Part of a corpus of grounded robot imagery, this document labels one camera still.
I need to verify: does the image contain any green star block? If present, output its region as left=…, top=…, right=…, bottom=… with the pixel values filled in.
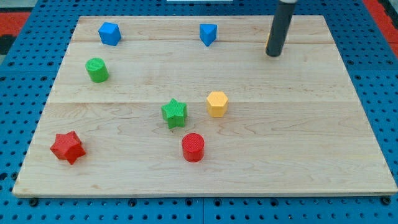
left=161, top=98, right=187, bottom=129

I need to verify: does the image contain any red cylinder block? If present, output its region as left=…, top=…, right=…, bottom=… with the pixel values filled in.
left=182, top=133, right=205, bottom=162

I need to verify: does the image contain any green cylinder block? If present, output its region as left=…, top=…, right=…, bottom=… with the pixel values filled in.
left=85, top=58, right=109, bottom=83

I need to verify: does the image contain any wooden board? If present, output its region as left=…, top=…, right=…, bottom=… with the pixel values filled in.
left=12, top=16, right=397, bottom=198

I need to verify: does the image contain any blue triangular prism block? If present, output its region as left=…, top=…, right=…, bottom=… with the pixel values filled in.
left=200, top=24, right=218, bottom=47

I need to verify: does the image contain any yellow hexagon block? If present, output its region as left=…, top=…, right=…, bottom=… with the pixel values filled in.
left=206, top=91, right=228, bottom=118

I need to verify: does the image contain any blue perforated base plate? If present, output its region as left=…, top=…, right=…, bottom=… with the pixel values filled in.
left=1, top=0, right=397, bottom=223

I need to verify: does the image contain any black cylindrical pointer rod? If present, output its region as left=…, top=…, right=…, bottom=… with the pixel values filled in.
left=266, top=0, right=297, bottom=57

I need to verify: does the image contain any red star block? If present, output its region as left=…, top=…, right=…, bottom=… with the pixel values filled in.
left=50, top=131, right=86, bottom=165

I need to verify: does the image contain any blue cube block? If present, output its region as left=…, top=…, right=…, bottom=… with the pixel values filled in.
left=98, top=22, right=121, bottom=46

